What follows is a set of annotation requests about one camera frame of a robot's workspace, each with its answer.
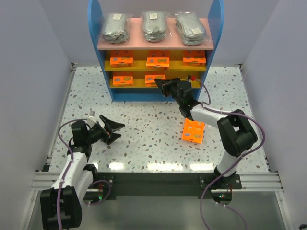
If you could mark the orange sponge pack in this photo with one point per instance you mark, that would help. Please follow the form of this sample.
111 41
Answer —
151 76
158 59
193 131
194 58
121 58

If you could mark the orange sponge pack hidden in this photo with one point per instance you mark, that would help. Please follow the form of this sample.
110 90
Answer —
122 78

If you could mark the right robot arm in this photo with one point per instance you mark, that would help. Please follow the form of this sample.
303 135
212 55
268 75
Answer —
236 132

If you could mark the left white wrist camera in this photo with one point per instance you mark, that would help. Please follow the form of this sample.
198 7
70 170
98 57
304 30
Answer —
91 119

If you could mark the blue shelf unit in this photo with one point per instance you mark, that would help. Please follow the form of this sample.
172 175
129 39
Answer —
138 91

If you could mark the silver scrubber pack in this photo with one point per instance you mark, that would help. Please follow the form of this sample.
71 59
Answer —
154 26
115 27
191 30

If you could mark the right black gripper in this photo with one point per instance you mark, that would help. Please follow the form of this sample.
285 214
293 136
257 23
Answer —
167 86

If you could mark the orange sponge pack on shelf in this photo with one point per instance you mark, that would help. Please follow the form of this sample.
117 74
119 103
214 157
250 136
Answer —
194 58

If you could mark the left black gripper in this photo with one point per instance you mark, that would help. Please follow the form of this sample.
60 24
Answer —
105 131

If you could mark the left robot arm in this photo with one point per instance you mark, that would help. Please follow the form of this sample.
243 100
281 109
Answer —
61 204

